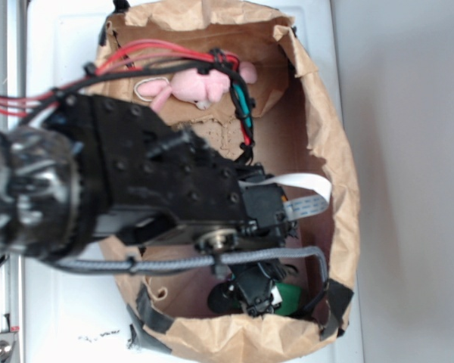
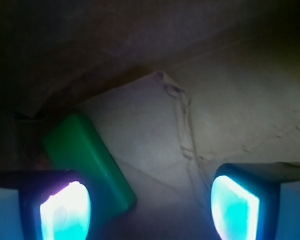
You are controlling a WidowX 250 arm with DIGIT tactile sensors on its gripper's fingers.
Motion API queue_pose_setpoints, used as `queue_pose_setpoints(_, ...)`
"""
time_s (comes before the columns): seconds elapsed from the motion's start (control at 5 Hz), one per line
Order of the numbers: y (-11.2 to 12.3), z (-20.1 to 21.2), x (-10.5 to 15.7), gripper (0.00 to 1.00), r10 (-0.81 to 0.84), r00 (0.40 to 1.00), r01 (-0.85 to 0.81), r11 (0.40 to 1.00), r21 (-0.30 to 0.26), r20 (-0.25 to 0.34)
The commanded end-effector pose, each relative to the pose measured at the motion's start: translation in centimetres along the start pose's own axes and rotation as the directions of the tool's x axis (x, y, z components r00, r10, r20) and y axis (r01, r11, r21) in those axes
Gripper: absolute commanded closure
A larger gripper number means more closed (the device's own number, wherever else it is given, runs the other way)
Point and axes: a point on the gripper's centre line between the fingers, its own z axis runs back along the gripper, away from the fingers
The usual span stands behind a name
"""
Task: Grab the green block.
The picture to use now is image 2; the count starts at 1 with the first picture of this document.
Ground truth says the green rectangular block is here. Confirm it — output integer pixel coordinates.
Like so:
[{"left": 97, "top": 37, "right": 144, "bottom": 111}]
[{"left": 42, "top": 114, "right": 137, "bottom": 226}]

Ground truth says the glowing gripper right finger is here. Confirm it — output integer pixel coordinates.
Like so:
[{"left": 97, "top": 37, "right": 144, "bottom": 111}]
[{"left": 210, "top": 162, "right": 300, "bottom": 240}]

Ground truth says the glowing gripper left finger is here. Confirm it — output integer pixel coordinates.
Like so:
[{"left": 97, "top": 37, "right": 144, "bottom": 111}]
[{"left": 0, "top": 170, "right": 91, "bottom": 240}]

